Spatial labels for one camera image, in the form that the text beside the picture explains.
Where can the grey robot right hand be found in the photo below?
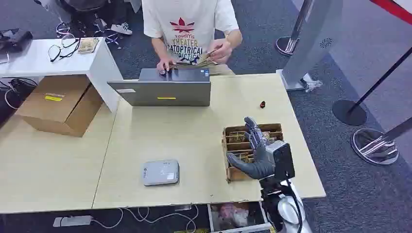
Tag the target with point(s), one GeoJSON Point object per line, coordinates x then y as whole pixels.
{"type": "Point", "coordinates": [257, 167]}

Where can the white crumpled wrap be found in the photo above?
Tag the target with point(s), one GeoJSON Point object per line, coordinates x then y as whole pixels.
{"type": "Point", "coordinates": [312, 84]}

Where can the card stack on table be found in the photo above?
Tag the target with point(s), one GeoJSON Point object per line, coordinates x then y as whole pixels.
{"type": "Point", "coordinates": [88, 45]}

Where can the chrome chair base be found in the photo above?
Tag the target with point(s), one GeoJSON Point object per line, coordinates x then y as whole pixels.
{"type": "Point", "coordinates": [64, 29]}

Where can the card stack in box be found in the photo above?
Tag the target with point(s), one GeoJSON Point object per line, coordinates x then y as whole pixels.
{"type": "Point", "coordinates": [243, 157]}
{"type": "Point", "coordinates": [236, 137]}
{"type": "Point", "coordinates": [273, 136]}

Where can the black device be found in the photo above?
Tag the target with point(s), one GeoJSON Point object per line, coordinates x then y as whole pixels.
{"type": "Point", "coordinates": [16, 40]}

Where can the pink plastic bag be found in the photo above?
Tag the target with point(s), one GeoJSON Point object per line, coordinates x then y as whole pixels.
{"type": "Point", "coordinates": [233, 214]}

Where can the brown cardboard box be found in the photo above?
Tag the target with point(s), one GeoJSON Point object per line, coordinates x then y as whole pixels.
{"type": "Point", "coordinates": [54, 109]}

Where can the flat grey card reader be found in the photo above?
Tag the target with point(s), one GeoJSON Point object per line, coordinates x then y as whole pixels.
{"type": "Point", "coordinates": [160, 173]}

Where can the red barrier belt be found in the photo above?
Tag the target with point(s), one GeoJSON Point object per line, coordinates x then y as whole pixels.
{"type": "Point", "coordinates": [391, 9]}

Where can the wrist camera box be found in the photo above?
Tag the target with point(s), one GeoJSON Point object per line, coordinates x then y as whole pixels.
{"type": "Point", "coordinates": [283, 159]}

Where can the white sneaker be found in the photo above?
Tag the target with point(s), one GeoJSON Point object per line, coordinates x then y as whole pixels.
{"type": "Point", "coordinates": [122, 29]}

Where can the fan of cards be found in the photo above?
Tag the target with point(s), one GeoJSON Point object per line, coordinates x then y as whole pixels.
{"type": "Point", "coordinates": [196, 60]}

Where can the person's right hand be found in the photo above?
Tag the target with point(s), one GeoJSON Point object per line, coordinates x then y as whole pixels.
{"type": "Point", "coordinates": [165, 67]}

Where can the grey laptop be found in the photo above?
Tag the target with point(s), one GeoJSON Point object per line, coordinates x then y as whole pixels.
{"type": "Point", "coordinates": [161, 93]}

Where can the wooden card box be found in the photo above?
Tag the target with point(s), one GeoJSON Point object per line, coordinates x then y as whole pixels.
{"type": "Point", "coordinates": [234, 173]}

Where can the white bin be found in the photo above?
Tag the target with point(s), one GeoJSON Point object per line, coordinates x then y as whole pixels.
{"type": "Point", "coordinates": [211, 218]}

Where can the black-framed eyeglasses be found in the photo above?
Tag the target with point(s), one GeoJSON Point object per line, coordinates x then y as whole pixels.
{"type": "Point", "coordinates": [55, 53]}

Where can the grey kiosk stand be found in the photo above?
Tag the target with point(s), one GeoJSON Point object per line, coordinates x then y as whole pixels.
{"type": "Point", "coordinates": [309, 48]}

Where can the white side table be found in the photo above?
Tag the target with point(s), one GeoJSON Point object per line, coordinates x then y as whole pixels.
{"type": "Point", "coordinates": [32, 61]}

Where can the person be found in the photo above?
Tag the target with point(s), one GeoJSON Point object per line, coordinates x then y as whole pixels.
{"type": "Point", "coordinates": [190, 19]}
{"type": "Point", "coordinates": [83, 6]}

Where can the black base stanchion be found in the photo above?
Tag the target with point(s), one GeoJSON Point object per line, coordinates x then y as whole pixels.
{"type": "Point", "coordinates": [349, 112]}

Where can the chrome base stanchion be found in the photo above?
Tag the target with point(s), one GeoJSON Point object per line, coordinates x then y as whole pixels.
{"type": "Point", "coordinates": [286, 45]}
{"type": "Point", "coordinates": [373, 146]}

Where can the person's left hand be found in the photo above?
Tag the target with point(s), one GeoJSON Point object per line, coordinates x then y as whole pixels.
{"type": "Point", "coordinates": [222, 51]}

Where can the white power strip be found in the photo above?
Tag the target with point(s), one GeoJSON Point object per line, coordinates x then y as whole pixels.
{"type": "Point", "coordinates": [72, 221]}

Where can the small red black object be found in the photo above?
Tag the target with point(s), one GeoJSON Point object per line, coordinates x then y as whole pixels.
{"type": "Point", "coordinates": [262, 104]}

